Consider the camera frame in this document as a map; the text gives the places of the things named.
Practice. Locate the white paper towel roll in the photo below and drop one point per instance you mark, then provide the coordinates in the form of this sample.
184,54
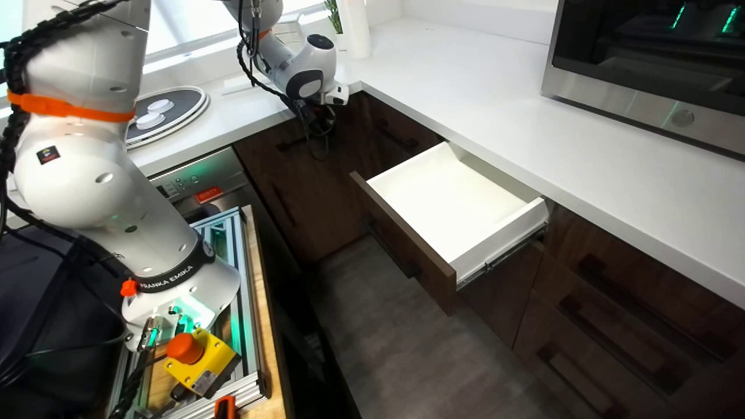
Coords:
354,27

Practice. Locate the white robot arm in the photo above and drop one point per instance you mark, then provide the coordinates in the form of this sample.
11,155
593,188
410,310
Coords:
73,77

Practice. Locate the stainless dishwasher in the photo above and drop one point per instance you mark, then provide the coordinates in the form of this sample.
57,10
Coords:
211,184

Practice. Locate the dark lower cabinet drawers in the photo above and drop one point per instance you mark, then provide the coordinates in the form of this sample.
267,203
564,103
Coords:
612,331

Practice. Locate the brown wood drawer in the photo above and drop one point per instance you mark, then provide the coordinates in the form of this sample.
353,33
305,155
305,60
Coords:
305,184

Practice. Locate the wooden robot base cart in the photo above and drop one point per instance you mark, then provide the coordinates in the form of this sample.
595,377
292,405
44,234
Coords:
257,388

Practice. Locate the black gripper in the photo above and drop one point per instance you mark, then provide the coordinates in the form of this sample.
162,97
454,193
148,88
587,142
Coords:
317,125

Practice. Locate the yellow emergency stop box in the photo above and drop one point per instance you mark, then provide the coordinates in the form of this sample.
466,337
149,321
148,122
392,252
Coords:
199,362

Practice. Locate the round black white plate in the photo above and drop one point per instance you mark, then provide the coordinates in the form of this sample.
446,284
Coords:
164,113

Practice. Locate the stainless microwave oven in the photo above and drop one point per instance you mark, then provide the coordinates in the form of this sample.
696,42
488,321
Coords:
671,65

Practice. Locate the open white drawer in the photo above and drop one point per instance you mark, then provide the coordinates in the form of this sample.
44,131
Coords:
452,212

